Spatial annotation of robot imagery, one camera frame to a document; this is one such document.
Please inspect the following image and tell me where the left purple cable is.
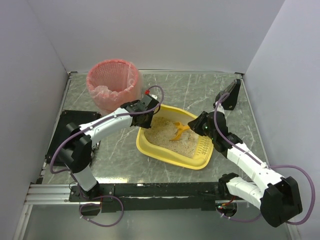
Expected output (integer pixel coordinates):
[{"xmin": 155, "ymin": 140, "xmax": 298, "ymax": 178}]
[{"xmin": 49, "ymin": 85, "xmax": 165, "ymax": 175}]

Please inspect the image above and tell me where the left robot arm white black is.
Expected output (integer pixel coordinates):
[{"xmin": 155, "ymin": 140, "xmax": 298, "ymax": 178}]
[{"xmin": 56, "ymin": 94, "xmax": 160, "ymax": 200}]

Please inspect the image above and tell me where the yellow litter box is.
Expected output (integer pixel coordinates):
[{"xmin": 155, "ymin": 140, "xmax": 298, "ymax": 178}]
[{"xmin": 136, "ymin": 104, "xmax": 214, "ymax": 170}]

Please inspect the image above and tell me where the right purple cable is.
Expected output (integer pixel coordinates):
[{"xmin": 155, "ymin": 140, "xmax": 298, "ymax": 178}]
[{"xmin": 213, "ymin": 92, "xmax": 316, "ymax": 226}]

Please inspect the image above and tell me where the purple cable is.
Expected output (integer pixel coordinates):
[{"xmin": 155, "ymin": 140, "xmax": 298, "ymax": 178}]
[
  {"xmin": 49, "ymin": 85, "xmax": 165, "ymax": 175},
  {"xmin": 213, "ymin": 92, "xmax": 316, "ymax": 226}
]

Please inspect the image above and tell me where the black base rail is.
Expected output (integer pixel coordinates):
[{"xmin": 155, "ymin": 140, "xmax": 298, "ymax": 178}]
[{"xmin": 69, "ymin": 182, "xmax": 233, "ymax": 213}]

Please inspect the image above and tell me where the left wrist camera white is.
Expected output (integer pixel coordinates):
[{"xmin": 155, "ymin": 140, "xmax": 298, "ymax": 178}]
[{"xmin": 144, "ymin": 90, "xmax": 158, "ymax": 100}]

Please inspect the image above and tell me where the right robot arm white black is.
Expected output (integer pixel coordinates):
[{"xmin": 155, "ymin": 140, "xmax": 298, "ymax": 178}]
[{"xmin": 187, "ymin": 111, "xmax": 303, "ymax": 227}]

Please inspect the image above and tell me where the black triangular scoop holder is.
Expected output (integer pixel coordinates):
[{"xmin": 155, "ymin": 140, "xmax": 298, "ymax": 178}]
[{"xmin": 215, "ymin": 79, "xmax": 241, "ymax": 111}]

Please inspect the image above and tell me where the pink lined waste basket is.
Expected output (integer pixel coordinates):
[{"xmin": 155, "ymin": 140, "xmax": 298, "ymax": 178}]
[{"xmin": 86, "ymin": 59, "xmax": 143, "ymax": 116}]

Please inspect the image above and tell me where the orange litter scoop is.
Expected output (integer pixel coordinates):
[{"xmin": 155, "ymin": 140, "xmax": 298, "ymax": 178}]
[{"xmin": 171, "ymin": 121, "xmax": 190, "ymax": 141}]

